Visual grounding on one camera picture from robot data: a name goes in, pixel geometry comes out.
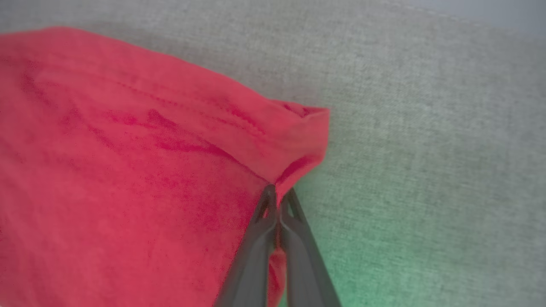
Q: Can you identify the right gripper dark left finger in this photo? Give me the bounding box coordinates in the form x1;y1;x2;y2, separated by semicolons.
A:
213;184;280;307

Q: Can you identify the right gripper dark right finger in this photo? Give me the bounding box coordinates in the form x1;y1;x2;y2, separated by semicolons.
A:
277;188;342;307

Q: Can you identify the red garment with white stripes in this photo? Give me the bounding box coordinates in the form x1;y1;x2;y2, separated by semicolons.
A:
0;26;331;307

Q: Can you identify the grey fabric sofa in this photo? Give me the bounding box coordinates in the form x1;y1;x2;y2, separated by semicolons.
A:
0;0;546;307

